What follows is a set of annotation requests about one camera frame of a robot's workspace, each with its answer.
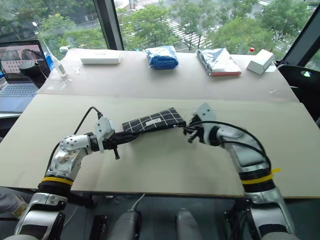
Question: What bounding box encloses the white tube with long nozzle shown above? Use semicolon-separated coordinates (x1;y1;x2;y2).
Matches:
39;37;69;78

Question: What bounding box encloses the grey-green bottle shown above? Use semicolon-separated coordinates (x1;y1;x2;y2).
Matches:
59;45;70;60

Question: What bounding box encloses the blue cloth in plastic bag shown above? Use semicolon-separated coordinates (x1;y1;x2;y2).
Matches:
144;45;181;71

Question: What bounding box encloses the white cable under table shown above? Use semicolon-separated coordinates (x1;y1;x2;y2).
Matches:
130;193;146;212

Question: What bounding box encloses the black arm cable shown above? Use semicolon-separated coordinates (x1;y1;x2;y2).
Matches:
189;120;272;174
48;106;104;176

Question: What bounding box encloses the blue packet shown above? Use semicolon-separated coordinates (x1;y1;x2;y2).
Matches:
43;51;55;69

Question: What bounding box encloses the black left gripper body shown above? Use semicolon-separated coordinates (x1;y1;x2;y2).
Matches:
101;133;121;161

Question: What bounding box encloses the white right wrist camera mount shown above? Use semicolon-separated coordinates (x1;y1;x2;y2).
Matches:
192;102;219;145

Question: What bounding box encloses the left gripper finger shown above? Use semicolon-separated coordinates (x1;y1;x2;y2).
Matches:
118;136;140;146
114;131;138;139

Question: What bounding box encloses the black white-grid pencil case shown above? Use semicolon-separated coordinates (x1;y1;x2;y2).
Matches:
121;107;187;134

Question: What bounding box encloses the silver foil package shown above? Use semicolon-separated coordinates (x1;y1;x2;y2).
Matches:
195;47;243;77

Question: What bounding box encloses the black floor bracket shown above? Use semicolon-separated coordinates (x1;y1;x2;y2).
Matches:
89;214;109;240

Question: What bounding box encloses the flat white box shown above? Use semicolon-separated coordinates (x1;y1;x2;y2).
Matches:
80;50;122;66

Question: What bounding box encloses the slanted dark window frame post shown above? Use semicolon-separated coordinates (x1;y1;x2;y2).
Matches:
281;4;320;66

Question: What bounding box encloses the black table leg frame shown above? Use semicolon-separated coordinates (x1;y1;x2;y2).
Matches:
223;198;254;240

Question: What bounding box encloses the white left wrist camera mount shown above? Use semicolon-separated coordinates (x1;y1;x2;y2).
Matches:
94;116;116;154

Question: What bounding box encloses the laptop computer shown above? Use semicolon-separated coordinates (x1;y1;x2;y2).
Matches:
0;39;51;114

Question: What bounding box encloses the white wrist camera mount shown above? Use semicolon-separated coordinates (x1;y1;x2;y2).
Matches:
192;102;219;145
94;116;116;154

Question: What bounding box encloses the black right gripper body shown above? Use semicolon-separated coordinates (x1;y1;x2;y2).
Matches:
188;114;205;141

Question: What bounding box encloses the small white cardboard box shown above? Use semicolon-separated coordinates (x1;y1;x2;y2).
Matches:
246;48;275;76

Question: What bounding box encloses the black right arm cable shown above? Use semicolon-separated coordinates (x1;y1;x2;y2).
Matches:
189;120;272;174

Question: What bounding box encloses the black table frame bar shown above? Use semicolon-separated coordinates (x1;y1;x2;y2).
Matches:
66;192;97;209

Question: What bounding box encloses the clear plastic bag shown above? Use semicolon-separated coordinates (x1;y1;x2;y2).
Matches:
47;77;74;91

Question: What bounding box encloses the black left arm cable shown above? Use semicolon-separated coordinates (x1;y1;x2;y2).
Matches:
48;106;104;176

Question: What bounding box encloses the dark rounded shape with cable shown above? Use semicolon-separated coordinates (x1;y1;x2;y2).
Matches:
113;210;141;240

